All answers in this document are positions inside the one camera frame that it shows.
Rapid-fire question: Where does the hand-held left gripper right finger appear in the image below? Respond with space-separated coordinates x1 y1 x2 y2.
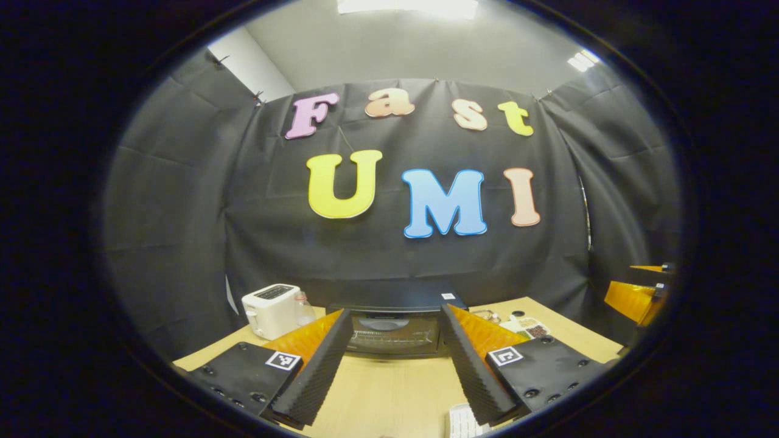
441 303 609 426

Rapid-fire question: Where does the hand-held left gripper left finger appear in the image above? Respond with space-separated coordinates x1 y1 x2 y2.
173 308 355 426

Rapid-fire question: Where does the black electric oven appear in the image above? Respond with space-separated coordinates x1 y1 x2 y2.
326 291 469 360

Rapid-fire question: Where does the clear plastic water bottle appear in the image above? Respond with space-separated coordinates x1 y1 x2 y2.
294 291 317 327

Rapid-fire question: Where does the white divided bean dish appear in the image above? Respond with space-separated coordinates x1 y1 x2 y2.
500 316 552 339

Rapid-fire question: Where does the white toaster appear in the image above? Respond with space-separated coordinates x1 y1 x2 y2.
242 283 303 341

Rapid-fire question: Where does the small ceiling light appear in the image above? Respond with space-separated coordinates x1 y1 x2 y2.
567 49 601 72

